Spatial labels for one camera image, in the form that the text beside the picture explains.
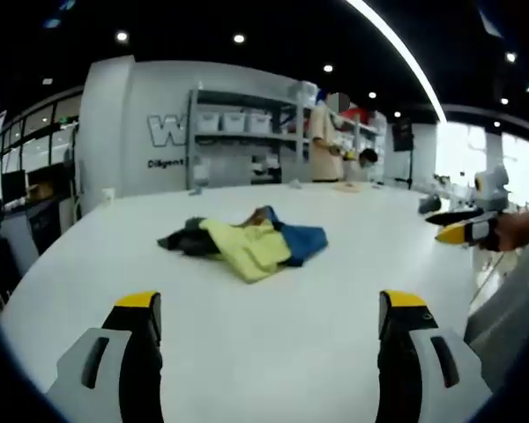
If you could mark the person's grey clothing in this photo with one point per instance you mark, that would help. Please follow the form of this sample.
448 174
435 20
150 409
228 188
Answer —
511 317

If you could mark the ceiling light strip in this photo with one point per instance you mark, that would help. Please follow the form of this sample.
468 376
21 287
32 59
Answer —
405 53

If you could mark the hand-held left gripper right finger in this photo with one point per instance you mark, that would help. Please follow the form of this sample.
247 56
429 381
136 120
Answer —
401 379

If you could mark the person's right hand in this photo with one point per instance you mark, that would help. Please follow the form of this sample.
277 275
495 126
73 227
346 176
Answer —
513 229

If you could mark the grey desk cabinet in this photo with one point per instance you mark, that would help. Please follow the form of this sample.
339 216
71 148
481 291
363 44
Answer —
35 229

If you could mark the cardboard box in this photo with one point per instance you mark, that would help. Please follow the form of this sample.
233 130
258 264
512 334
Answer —
39 189

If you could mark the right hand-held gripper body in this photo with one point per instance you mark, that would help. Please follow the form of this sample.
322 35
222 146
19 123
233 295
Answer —
493 185

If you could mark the yellow blue grey garment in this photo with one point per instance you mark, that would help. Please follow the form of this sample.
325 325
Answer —
247 247

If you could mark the black board on tripod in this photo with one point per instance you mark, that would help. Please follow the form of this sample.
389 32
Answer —
402 134

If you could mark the white storage bin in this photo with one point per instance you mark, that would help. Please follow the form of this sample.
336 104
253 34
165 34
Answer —
210 122
258 122
234 122

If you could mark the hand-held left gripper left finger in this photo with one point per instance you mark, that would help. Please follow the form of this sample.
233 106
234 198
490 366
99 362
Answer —
136 383

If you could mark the black monitor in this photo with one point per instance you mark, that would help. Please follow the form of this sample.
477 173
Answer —
13 186

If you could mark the dark grey rounded object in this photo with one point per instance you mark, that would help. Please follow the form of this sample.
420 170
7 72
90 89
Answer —
429 204

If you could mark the grey metal storage shelf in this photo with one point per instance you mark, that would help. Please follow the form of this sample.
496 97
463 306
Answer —
291 138

